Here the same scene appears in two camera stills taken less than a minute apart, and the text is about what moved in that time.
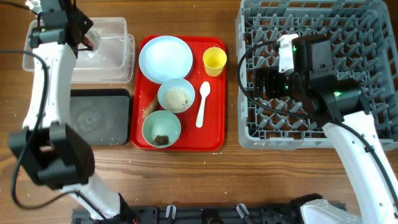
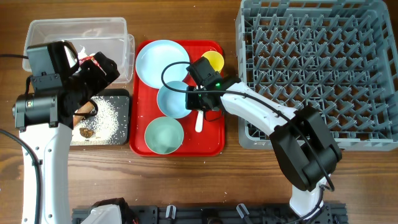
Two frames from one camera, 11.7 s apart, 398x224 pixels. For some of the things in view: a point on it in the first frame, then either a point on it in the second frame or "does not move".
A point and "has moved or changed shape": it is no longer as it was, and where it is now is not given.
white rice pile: x=176 y=99 → x=104 y=123
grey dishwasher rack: x=365 y=49 does not move
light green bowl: x=161 y=129 has moved or changed shape
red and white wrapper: x=92 y=39 → x=83 y=56
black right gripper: x=271 y=75 → x=189 y=102
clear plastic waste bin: x=113 y=62 does not move
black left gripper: x=86 y=22 → x=101 y=79
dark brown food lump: x=161 y=140 → x=86 y=132
